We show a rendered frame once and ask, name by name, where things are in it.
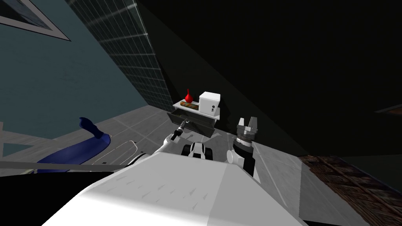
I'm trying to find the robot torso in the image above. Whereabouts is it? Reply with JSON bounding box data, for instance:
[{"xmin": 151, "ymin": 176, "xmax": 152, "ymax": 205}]
[{"xmin": 40, "ymin": 141, "xmax": 309, "ymax": 226}]

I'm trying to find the blue curved chair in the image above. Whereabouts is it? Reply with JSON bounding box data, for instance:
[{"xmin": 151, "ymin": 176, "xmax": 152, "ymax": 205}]
[{"xmin": 36, "ymin": 117, "xmax": 111, "ymax": 173}]

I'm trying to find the white bedside cabinet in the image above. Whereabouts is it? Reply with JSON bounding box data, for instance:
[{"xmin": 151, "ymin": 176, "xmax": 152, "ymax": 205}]
[{"xmin": 166, "ymin": 98, "xmax": 221, "ymax": 139}]

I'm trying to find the dark drawer front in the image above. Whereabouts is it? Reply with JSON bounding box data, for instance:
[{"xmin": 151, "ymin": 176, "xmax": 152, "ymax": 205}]
[{"xmin": 166, "ymin": 112, "xmax": 216, "ymax": 138}]

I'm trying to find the brown green book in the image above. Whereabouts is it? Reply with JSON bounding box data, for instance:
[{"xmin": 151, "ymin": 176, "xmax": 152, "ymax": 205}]
[{"xmin": 179, "ymin": 101, "xmax": 200, "ymax": 111}]

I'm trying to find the grey long bar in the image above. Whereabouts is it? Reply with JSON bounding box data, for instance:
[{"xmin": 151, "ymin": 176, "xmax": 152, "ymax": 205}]
[{"xmin": 0, "ymin": 160, "xmax": 125, "ymax": 173}]

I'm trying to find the white box safe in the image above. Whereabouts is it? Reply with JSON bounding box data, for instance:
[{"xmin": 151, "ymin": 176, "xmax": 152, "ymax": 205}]
[{"xmin": 199, "ymin": 91, "xmax": 221, "ymax": 117}]

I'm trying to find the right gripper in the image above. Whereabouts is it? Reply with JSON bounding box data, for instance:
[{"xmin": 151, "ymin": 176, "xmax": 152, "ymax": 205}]
[{"xmin": 236, "ymin": 116, "xmax": 259, "ymax": 142}]

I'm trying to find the grey framed picture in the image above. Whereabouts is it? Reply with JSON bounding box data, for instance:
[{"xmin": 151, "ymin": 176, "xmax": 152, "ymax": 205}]
[{"xmin": 0, "ymin": 0, "xmax": 71, "ymax": 42}]

